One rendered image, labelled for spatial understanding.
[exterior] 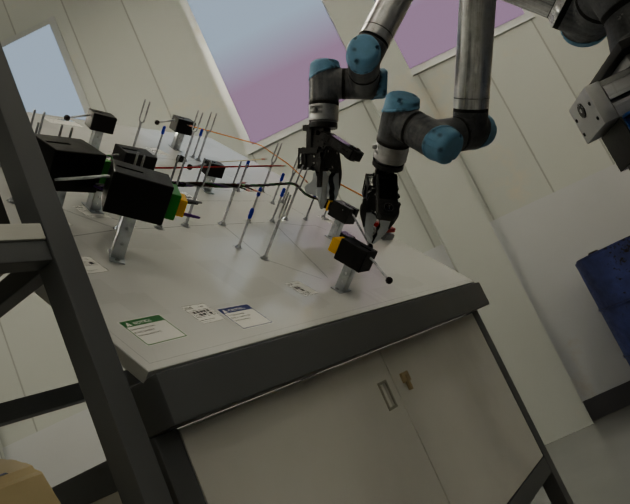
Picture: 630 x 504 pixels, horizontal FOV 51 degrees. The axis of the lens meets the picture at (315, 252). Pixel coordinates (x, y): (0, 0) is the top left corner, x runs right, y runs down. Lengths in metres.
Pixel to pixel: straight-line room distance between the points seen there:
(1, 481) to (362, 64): 1.10
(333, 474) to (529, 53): 3.84
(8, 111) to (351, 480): 0.71
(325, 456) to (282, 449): 0.10
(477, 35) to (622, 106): 0.34
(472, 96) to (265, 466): 0.88
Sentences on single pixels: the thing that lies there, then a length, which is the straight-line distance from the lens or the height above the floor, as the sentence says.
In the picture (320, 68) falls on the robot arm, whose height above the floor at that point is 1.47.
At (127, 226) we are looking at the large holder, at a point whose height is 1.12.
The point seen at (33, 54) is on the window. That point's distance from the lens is 5.27.
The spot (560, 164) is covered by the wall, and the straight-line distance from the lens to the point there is 4.39.
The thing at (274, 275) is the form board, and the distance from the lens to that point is 1.23.
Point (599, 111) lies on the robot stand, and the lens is 1.52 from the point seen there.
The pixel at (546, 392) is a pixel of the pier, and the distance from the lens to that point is 4.10.
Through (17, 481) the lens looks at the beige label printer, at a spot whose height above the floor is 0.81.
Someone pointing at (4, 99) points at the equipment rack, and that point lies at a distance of 0.87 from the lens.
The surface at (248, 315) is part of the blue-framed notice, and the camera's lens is 1.03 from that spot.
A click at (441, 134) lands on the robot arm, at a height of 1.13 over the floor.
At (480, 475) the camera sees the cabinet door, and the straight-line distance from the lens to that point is 1.47.
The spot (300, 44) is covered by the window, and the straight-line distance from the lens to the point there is 4.63.
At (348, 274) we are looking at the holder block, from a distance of 1.28.
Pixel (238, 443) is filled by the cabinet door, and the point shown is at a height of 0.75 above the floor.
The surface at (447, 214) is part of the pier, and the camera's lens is 4.12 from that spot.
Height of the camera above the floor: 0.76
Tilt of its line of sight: 11 degrees up
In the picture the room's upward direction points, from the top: 24 degrees counter-clockwise
